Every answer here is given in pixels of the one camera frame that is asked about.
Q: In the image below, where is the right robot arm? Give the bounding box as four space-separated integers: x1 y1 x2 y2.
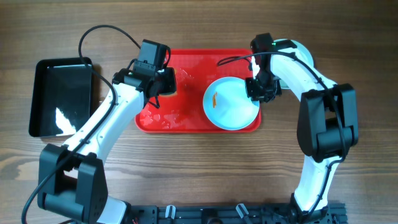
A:
245 34 359 222

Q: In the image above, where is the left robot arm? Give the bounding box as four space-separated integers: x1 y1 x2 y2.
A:
34 67 176 223

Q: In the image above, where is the light blue plate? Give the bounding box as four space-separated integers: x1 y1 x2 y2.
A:
271 39 314 93
203 77 260 131

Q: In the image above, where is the red plastic tray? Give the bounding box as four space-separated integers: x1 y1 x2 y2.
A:
135 49 252 134

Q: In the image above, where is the black water basin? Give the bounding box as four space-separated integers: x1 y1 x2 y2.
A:
29 57 93 138

